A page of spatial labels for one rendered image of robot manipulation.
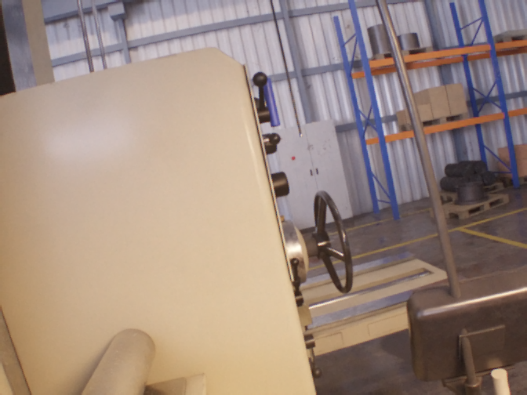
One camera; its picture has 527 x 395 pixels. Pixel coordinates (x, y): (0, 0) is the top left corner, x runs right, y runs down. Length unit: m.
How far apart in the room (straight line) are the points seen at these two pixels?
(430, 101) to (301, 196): 3.13
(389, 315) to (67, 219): 1.75
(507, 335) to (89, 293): 0.90
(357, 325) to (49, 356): 1.60
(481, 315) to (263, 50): 8.55
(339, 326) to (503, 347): 1.38
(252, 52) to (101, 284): 8.39
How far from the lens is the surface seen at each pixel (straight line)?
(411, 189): 9.82
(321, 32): 9.52
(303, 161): 8.39
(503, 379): 1.07
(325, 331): 2.26
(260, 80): 0.96
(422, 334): 0.93
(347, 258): 1.35
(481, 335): 0.97
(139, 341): 0.94
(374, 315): 2.34
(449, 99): 8.87
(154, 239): 0.93
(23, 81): 1.51
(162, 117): 0.92
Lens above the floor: 1.64
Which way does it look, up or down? 6 degrees down
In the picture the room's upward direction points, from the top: 12 degrees counter-clockwise
